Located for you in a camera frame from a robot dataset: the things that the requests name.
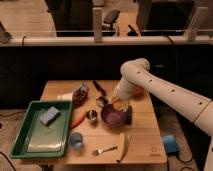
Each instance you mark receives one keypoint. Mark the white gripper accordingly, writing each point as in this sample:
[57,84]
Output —
[123,92]

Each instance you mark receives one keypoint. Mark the orange apple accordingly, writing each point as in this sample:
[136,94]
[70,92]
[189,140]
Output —
[117,105]

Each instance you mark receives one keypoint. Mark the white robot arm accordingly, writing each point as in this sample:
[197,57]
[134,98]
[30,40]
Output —
[194,107]

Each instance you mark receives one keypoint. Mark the small metal cup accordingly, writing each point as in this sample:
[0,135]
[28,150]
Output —
[92,116]

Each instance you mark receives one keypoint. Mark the white cup on side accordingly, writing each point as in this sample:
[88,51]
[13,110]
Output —
[65,96]

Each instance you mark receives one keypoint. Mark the blue plastic cup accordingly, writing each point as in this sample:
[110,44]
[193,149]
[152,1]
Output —
[76,140]

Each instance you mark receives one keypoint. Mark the dark brown block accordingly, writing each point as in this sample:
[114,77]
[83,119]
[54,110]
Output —
[128,120]

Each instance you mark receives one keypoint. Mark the orange bowl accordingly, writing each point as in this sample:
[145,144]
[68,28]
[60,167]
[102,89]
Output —
[138,91]

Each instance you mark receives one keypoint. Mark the purple bowl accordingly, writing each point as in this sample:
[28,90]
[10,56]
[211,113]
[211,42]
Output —
[112,117]

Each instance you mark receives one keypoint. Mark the yellow banana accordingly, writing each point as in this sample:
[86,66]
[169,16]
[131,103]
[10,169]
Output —
[121,146]

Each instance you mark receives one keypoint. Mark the orange carrot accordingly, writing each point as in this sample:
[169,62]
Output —
[78,121]

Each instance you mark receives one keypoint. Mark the wooden table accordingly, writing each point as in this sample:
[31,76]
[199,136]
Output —
[145,147]

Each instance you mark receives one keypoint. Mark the metal fork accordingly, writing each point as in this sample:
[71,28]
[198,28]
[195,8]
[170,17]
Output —
[101,151]

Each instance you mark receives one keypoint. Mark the blue tape roll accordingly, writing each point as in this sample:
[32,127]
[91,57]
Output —
[170,144]

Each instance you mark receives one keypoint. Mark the blue sponge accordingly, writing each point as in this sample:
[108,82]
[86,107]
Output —
[47,117]

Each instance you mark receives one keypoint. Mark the black office chair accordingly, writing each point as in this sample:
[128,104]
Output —
[109,20]

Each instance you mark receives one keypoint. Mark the green plastic tray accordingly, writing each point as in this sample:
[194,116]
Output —
[36,140]

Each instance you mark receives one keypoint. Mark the black handled metal scoop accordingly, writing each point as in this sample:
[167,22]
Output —
[102,99]

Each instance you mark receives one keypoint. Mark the white horizontal rail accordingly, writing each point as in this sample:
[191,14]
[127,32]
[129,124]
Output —
[105,41]

